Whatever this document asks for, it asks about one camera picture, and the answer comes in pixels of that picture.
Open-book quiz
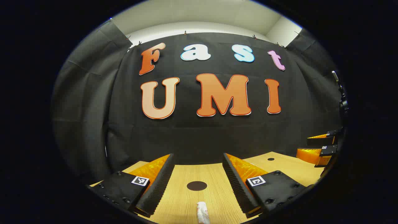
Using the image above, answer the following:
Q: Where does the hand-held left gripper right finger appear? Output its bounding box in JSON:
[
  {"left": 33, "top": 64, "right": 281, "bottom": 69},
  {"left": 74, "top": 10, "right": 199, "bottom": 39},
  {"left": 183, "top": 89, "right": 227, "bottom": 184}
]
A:
[{"left": 222, "top": 152, "right": 314, "bottom": 219}]

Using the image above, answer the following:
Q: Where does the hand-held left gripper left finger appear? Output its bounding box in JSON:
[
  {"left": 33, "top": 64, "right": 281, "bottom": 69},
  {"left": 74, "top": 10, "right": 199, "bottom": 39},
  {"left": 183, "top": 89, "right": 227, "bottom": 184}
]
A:
[{"left": 88, "top": 153, "right": 175, "bottom": 218}]

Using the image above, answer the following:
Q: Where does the dark round coaster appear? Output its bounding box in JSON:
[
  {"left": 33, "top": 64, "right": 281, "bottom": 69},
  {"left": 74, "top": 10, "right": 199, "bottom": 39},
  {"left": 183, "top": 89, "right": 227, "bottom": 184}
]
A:
[{"left": 187, "top": 181, "right": 208, "bottom": 191}]

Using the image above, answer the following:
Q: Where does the white toothpaste tube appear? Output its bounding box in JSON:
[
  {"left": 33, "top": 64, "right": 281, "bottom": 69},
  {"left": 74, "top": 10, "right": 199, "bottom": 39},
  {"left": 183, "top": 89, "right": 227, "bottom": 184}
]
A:
[{"left": 197, "top": 202, "right": 210, "bottom": 224}]

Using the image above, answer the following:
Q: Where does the wooden desktop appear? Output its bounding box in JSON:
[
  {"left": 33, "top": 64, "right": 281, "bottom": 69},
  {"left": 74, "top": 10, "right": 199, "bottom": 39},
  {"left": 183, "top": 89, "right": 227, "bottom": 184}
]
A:
[{"left": 90, "top": 152, "right": 325, "bottom": 224}]

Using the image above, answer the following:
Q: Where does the black backdrop cloth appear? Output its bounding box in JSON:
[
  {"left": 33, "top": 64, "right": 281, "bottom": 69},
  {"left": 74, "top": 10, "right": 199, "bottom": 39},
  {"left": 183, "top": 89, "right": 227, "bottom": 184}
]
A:
[{"left": 51, "top": 20, "right": 345, "bottom": 184}]

